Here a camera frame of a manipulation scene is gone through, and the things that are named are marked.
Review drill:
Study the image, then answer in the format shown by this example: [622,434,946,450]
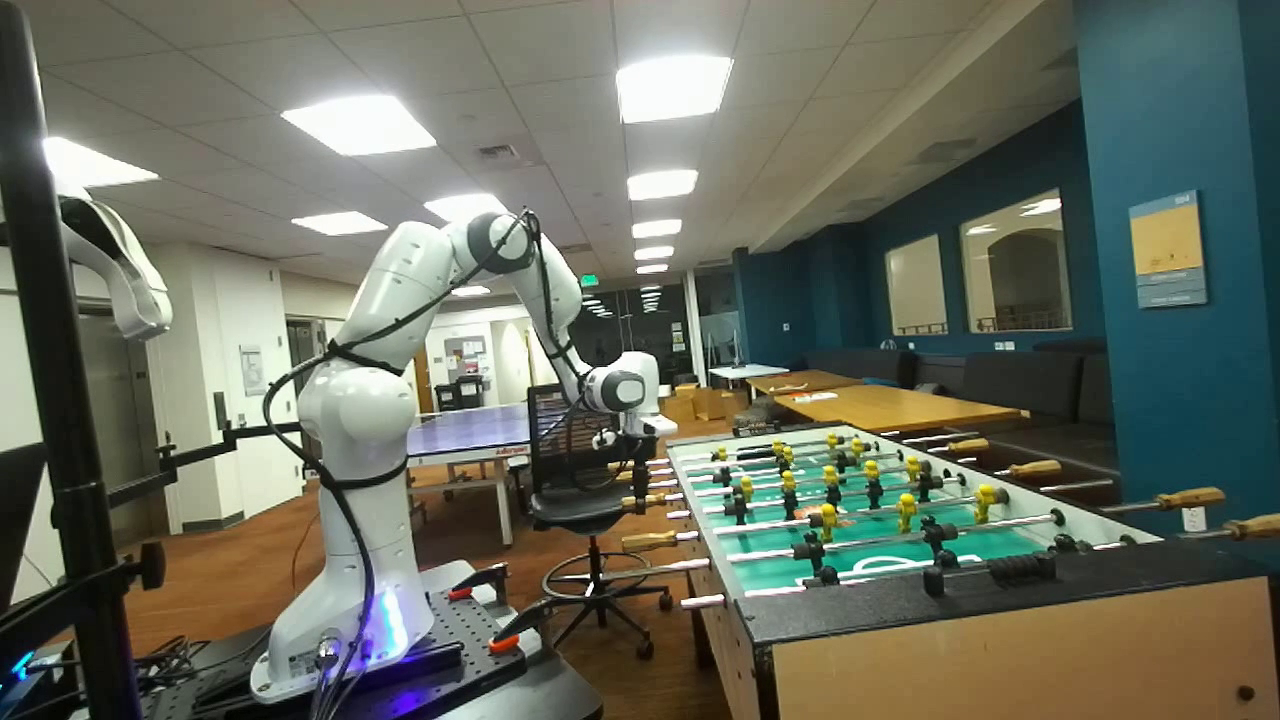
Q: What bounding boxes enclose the foosball table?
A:
[664,426,1280,720]

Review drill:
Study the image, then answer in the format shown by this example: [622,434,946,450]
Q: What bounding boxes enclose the foosball rod five yellow players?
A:
[617,453,991,513]

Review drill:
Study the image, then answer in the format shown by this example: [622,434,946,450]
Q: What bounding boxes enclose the blue ping pong table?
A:
[400,405,535,548]

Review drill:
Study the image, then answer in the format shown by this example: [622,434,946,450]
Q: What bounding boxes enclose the large wooden table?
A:
[773,380,1033,439]

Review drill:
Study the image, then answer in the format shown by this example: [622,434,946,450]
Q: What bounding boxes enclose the white standing banner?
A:
[683,273,714,394]

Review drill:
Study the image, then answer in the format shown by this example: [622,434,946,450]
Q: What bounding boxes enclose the yellow blue wall poster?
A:
[1128,190,1214,314]

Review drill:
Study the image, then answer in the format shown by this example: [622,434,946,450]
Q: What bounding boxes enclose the small wall window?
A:
[884,232,951,340]

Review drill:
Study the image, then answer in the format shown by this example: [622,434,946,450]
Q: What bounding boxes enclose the white curved object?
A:
[55,183,176,345]

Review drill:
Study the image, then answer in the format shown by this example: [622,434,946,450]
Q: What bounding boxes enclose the white table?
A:
[704,359,794,388]

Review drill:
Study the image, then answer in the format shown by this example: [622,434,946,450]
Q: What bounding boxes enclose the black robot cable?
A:
[260,211,591,720]

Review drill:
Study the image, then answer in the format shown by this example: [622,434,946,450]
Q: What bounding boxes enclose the white paper wall sign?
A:
[236,348,273,400]

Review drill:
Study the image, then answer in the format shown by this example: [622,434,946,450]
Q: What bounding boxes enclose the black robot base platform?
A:
[134,556,608,720]

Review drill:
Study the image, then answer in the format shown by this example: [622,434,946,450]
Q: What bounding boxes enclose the red handled toggle clamp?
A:
[447,566,513,609]
[483,626,550,665]

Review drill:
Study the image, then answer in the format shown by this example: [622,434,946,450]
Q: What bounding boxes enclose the large wall window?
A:
[957,190,1075,340]

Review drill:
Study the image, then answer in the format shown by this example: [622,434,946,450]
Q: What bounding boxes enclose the foosball rod three yellow players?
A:
[617,481,1113,552]

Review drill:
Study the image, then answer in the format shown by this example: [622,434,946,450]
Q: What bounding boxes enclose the brown door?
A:
[408,348,442,417]

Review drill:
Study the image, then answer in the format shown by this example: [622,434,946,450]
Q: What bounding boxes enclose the black tripod pole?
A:
[0,0,172,720]

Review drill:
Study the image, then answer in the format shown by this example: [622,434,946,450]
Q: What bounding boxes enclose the small wooden table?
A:
[743,370,863,400]

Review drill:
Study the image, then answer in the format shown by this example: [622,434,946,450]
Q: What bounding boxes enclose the black office chair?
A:
[524,380,681,665]

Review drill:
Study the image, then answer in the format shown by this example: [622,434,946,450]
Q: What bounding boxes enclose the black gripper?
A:
[622,430,670,508]

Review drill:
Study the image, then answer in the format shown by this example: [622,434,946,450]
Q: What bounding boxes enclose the black booth seat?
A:
[915,348,1116,434]

